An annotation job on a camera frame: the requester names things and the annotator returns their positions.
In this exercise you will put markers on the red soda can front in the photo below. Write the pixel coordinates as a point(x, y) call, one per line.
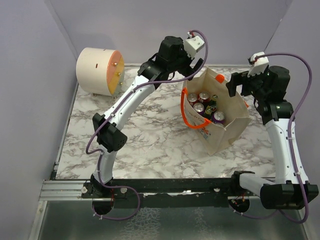
point(192, 98)

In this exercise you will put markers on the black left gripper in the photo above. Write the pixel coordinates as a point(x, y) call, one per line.
point(187, 70)

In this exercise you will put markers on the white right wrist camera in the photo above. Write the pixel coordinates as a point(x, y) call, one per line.
point(258, 64)

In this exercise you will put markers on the red soda can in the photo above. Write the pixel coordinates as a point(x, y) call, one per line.
point(192, 98)
point(203, 97)

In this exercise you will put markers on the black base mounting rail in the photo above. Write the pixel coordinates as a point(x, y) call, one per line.
point(135, 200)

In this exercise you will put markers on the round cream drawer cabinet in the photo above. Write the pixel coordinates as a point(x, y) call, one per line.
point(100, 71)

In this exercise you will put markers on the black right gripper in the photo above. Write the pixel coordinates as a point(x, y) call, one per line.
point(238, 78)

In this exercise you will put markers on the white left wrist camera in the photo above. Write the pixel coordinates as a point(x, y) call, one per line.
point(193, 45)

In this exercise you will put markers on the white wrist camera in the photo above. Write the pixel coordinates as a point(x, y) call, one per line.
point(193, 45)
point(258, 64)

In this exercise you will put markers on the green glass bottle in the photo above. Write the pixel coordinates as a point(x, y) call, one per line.
point(213, 100)
point(209, 111)

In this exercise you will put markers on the aluminium frame rail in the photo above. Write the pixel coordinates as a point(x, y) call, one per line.
point(62, 191)

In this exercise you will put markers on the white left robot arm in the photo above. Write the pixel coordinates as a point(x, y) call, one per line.
point(175, 55)

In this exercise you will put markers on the beige canvas tote bag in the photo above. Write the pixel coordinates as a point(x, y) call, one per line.
point(215, 137)

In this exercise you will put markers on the purple soda can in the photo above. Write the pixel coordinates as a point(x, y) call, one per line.
point(218, 117)
point(199, 108)

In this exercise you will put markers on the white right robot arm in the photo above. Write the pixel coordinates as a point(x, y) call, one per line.
point(291, 189)

